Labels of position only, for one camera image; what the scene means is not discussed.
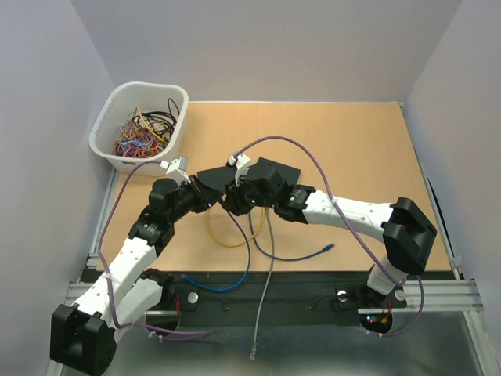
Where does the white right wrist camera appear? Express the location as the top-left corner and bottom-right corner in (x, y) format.
(226, 153), (251, 186)

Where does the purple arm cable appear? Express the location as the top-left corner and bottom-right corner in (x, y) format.
(96, 160), (212, 342)
(230, 136), (424, 338)

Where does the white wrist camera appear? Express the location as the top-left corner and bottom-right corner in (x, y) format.
(226, 153), (251, 186)
(160, 156), (190, 185)

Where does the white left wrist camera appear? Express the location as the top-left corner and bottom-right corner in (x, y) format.
(160, 156), (190, 185)

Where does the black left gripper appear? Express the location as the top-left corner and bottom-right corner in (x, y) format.
(168, 175), (223, 223)

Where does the grey ethernet cable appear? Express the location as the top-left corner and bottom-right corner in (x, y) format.
(249, 207), (276, 361)

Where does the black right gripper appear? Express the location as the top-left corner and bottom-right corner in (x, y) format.
(221, 171), (276, 216)

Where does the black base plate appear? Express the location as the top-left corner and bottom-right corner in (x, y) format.
(146, 271), (407, 330)

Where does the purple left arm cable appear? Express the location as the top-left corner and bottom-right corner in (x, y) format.
(96, 160), (212, 342)

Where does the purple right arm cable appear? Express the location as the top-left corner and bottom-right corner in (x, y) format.
(230, 136), (424, 338)

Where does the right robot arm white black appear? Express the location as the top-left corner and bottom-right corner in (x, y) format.
(223, 161), (437, 306)

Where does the dark blue ethernet cable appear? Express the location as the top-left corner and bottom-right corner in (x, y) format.
(182, 197), (252, 293)

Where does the aluminium mounting rail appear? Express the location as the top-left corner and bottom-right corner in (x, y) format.
(62, 278), (486, 315)

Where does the yellow ethernet cable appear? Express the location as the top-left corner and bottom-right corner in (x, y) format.
(204, 205), (266, 248)

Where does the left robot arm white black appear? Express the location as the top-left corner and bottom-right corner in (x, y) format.
(49, 176), (224, 375)

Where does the tangled coloured wire bundle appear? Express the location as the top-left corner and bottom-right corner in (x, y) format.
(113, 97), (182, 158)

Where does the white plastic basket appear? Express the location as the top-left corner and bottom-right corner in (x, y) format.
(88, 81), (189, 176)

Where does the black network switch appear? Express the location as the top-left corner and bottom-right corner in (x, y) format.
(196, 166), (235, 193)
(253, 157), (301, 186)

